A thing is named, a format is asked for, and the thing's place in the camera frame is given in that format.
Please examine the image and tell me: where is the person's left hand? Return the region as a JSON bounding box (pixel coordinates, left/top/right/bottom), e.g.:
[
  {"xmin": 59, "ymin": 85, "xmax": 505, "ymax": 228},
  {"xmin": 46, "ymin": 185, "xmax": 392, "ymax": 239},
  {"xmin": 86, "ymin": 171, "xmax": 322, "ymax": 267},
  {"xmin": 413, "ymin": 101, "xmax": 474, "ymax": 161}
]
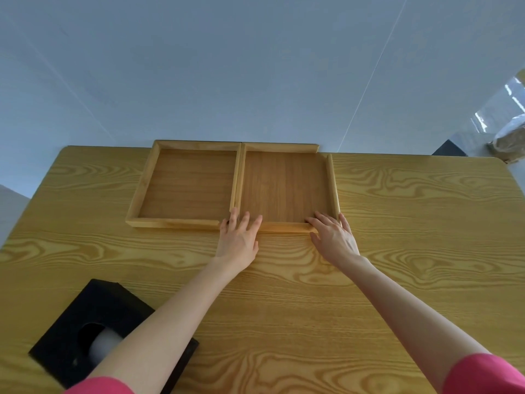
[{"xmin": 213, "ymin": 207, "xmax": 263, "ymax": 271}]

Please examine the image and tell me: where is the person's right hand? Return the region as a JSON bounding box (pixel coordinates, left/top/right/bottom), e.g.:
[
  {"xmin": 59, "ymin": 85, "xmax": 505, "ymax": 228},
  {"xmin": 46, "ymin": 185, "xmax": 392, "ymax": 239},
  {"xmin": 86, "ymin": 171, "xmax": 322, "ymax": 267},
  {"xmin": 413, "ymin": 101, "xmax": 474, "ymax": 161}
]
[{"xmin": 305, "ymin": 212, "xmax": 362, "ymax": 270}]

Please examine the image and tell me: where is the wooden tray with side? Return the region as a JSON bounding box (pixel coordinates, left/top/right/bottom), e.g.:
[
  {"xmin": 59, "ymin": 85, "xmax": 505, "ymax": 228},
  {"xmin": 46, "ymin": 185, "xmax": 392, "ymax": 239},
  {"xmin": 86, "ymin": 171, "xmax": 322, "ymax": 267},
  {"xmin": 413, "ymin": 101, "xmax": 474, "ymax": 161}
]
[{"xmin": 236, "ymin": 143, "xmax": 334, "ymax": 234}]

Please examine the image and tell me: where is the person's left forearm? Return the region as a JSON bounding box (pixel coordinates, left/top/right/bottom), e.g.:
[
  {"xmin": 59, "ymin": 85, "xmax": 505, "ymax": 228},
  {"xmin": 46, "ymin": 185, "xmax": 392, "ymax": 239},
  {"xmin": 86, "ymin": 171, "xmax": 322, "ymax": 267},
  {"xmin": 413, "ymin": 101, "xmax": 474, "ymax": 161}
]
[{"xmin": 88, "ymin": 257, "xmax": 248, "ymax": 394}]

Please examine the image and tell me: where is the person's right forearm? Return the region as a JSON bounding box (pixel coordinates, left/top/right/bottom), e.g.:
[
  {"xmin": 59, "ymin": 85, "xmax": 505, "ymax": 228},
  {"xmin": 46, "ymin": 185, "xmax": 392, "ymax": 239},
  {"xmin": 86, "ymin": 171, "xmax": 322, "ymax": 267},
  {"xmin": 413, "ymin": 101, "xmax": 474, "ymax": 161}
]
[{"xmin": 341, "ymin": 256, "xmax": 491, "ymax": 394}]

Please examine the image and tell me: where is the wooden side strip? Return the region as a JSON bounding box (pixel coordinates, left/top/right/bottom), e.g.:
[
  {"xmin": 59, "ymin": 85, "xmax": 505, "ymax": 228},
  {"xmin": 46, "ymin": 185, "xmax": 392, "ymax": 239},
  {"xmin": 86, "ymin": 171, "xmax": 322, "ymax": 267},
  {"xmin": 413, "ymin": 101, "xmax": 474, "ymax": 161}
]
[{"xmin": 326, "ymin": 153, "xmax": 341, "ymax": 221}]

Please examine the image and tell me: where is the black object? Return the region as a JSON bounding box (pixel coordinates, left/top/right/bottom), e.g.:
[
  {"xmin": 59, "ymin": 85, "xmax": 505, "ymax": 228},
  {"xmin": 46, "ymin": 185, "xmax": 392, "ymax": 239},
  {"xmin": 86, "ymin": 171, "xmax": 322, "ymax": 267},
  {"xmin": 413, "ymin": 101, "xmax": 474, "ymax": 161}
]
[{"xmin": 431, "ymin": 140, "xmax": 468, "ymax": 157}]

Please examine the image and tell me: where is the white cylinder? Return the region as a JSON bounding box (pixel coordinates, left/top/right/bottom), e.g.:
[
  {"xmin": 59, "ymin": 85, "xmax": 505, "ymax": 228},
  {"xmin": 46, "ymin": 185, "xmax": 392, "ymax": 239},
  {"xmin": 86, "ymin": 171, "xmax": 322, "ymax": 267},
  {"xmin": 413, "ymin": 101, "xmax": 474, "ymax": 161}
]
[{"xmin": 89, "ymin": 329, "xmax": 124, "ymax": 364}]

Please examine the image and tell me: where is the brown sack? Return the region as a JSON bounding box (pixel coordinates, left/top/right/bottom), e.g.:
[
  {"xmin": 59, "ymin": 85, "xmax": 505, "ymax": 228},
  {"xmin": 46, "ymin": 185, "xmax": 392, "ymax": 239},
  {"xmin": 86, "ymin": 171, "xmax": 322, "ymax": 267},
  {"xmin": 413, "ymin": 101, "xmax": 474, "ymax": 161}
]
[{"xmin": 488, "ymin": 115, "xmax": 525, "ymax": 163}]

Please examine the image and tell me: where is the black foam block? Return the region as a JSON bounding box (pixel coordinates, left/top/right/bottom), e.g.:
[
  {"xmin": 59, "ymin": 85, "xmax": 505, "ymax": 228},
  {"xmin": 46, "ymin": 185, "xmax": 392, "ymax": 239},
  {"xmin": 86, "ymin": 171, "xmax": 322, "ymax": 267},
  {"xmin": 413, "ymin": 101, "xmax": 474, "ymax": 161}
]
[{"xmin": 28, "ymin": 279, "xmax": 200, "ymax": 394}]

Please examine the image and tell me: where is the clear plastic sheet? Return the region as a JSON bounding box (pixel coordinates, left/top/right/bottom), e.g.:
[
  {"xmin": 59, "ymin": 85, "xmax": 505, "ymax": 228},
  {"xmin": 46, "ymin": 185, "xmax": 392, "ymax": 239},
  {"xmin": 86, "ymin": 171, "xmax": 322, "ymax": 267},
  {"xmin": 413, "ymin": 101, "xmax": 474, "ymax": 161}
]
[{"xmin": 471, "ymin": 76, "xmax": 525, "ymax": 137}]

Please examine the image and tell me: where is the pink left sleeve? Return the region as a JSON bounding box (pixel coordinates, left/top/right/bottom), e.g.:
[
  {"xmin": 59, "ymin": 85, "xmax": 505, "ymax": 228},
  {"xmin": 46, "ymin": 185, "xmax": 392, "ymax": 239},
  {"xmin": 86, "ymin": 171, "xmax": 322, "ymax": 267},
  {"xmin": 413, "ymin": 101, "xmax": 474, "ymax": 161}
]
[{"xmin": 63, "ymin": 376, "xmax": 136, "ymax": 394}]

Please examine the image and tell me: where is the pink sleeve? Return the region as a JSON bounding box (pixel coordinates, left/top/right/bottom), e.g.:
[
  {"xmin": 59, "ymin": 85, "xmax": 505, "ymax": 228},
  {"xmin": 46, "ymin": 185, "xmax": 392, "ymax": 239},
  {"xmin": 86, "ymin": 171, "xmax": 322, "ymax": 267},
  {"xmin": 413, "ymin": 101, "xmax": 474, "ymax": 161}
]
[
  {"xmin": 63, "ymin": 376, "xmax": 136, "ymax": 394},
  {"xmin": 442, "ymin": 354, "xmax": 525, "ymax": 394}
]

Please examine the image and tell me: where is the pink right sleeve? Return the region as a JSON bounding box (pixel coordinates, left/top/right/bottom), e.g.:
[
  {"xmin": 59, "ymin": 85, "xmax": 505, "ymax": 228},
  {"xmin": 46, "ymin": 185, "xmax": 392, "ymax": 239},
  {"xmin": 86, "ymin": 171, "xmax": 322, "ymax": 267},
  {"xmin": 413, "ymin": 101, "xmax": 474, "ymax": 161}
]
[{"xmin": 442, "ymin": 354, "xmax": 525, "ymax": 394}]

